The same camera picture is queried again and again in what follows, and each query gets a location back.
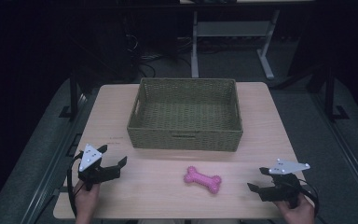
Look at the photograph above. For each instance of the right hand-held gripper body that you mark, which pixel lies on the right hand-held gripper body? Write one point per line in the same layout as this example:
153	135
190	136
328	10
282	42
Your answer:
284	189

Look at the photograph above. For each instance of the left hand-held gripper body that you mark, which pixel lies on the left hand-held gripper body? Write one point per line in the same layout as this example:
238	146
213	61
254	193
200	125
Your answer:
88	157

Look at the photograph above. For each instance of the pink bone-shaped rubber toy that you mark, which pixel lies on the pink bone-shaped rubber toy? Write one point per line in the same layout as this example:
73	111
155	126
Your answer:
202	179

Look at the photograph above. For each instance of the green woven basket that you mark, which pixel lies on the green woven basket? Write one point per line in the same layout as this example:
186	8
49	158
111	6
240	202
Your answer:
185	116

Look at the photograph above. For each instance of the person's right hand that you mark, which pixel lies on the person's right hand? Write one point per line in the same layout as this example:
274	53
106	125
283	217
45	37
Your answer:
300	214

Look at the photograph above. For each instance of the person's left hand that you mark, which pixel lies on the person's left hand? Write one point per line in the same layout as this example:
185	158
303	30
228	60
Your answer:
86	202

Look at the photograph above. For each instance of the dark metal stand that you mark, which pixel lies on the dark metal stand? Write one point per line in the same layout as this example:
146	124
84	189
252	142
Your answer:
73	93
330	93

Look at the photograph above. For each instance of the aluminium floor rail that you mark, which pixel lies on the aluminium floor rail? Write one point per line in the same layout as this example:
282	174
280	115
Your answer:
345	146
54	161

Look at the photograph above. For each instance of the white metal desk frame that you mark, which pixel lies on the white metal desk frame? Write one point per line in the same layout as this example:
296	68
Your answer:
233	28

